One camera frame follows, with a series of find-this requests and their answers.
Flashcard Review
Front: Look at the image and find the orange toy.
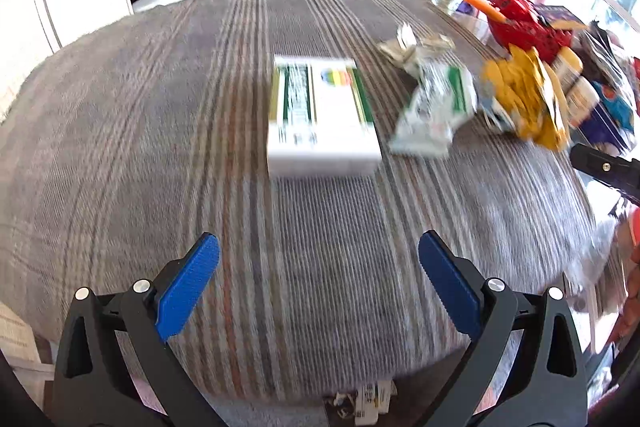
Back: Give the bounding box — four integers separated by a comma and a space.
462, 0, 506, 23

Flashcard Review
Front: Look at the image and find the white paper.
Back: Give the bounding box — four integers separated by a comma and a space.
379, 23, 456, 74

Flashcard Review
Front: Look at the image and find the white green plastic packet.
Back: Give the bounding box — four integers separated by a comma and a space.
390, 59, 479, 158

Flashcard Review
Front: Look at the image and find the white box with green print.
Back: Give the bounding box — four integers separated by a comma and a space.
266, 55, 384, 178

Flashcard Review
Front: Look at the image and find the grey plaid tablecloth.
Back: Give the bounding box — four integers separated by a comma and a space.
0, 0, 603, 404

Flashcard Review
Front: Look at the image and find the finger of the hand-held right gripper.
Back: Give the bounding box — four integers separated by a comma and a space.
570, 143, 640, 208

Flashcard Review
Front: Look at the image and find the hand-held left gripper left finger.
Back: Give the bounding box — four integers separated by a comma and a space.
52, 232, 221, 427

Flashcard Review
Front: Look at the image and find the white lid bottle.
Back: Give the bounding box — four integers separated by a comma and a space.
567, 77, 600, 128

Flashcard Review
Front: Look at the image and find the yellow wrapper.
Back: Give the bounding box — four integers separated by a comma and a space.
481, 47, 572, 153

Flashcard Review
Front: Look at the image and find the pile of silver snack packets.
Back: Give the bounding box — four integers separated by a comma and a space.
580, 21, 640, 94

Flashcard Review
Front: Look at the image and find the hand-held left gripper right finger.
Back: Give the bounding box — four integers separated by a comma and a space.
417, 229, 591, 427

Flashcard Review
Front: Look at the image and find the purple box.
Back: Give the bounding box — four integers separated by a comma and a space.
535, 4, 581, 28

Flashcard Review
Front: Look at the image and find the yellow lid bottle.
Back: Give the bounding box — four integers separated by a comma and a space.
550, 47, 584, 84

